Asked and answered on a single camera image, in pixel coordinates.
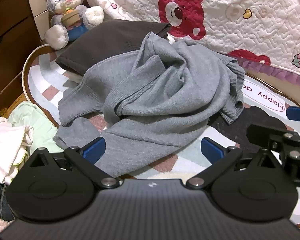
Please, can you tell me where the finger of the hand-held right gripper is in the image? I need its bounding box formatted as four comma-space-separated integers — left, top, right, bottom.
286, 106, 300, 123
247, 124, 300, 188

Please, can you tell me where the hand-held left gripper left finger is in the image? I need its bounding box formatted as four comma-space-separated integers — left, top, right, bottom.
22, 137, 120, 188

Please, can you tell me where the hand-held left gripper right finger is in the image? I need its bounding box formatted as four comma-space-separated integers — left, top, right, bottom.
186, 137, 280, 189

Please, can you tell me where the grey sweater with cat print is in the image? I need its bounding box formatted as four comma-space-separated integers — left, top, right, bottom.
52, 31, 245, 178

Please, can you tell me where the light green cloth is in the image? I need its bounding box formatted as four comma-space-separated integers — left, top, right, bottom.
7, 101, 59, 155

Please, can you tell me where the checkered round mat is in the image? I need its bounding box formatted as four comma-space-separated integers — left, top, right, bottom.
21, 36, 300, 180

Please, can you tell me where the white crumpled cloth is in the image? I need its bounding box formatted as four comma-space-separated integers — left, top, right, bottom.
0, 112, 34, 184

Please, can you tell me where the dark brown folded garment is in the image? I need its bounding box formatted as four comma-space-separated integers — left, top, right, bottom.
55, 19, 172, 77

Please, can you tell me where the white quilt with red bears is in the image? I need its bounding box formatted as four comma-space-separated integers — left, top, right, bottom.
76, 0, 300, 90

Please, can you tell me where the white drawer unit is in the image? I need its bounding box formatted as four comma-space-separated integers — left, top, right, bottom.
25, 0, 52, 40

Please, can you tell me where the brown wooden cabinet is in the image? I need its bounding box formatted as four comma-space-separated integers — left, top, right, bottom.
0, 0, 49, 113

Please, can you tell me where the grey plush rabbit toy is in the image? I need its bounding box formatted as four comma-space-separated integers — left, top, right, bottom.
44, 0, 105, 50

